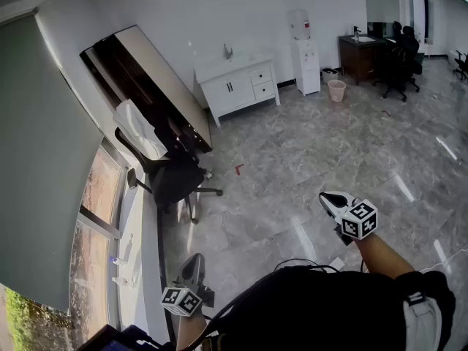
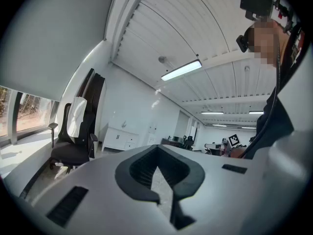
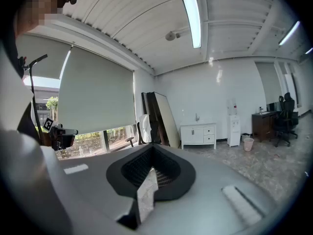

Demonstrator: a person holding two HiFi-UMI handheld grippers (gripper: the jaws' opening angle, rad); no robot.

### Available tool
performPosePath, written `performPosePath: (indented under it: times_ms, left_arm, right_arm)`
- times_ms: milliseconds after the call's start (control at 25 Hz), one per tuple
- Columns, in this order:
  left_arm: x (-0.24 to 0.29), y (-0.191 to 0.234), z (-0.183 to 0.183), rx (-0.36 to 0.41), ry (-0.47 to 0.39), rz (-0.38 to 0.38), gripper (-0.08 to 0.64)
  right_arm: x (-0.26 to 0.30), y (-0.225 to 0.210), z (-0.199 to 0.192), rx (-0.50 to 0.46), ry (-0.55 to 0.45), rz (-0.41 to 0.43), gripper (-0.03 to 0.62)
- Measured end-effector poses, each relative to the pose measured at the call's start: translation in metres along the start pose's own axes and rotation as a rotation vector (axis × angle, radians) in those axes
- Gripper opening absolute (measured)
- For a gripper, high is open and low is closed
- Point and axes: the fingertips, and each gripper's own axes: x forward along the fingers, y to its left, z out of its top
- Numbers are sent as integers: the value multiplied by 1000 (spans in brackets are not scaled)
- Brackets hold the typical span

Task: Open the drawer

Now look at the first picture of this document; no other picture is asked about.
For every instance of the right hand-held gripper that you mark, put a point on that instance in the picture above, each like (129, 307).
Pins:
(360, 219)

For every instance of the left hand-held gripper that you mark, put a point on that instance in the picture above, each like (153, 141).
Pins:
(183, 300)

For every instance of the white drawer with black knob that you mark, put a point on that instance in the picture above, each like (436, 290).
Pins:
(261, 75)

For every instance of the person's right forearm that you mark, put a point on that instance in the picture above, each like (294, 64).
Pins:
(380, 254)

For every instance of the person's left forearm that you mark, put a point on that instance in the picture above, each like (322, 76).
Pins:
(190, 329)

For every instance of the grey shoulder bag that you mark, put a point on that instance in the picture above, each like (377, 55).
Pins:
(424, 324)

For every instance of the white windowsill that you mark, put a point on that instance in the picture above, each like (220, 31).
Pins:
(146, 240)

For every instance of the small bottle with blue cap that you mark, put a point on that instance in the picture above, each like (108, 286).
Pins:
(118, 261)

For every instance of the black office chair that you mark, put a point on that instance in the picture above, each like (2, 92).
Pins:
(179, 181)
(402, 60)
(461, 64)

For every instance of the dark tablet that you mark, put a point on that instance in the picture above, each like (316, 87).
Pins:
(109, 342)

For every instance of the pink waste bin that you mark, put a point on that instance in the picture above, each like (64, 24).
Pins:
(336, 91)

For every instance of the person's black shirt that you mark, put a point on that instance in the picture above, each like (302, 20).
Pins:
(311, 313)

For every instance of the window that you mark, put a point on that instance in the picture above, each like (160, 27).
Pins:
(97, 196)

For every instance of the white basket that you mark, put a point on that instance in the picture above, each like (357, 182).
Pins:
(330, 75)

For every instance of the white water dispenser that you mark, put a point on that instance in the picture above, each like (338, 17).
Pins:
(307, 68)

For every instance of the brown wooden vanity cabinet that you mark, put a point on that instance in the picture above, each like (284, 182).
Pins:
(360, 62)

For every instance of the white cloth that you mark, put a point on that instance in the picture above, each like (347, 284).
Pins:
(137, 126)

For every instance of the white vanity cabinet with sink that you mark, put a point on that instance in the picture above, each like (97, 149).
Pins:
(226, 86)

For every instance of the black faucet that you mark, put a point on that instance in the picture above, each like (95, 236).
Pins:
(356, 33)

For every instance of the clear water jug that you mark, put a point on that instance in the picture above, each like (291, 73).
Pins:
(299, 24)

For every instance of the chrome faucet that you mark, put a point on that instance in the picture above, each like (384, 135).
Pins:
(228, 52)

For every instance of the stack of beige boards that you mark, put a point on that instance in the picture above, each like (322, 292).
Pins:
(168, 86)

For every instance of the grey roller blind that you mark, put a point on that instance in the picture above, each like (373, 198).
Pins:
(40, 159)

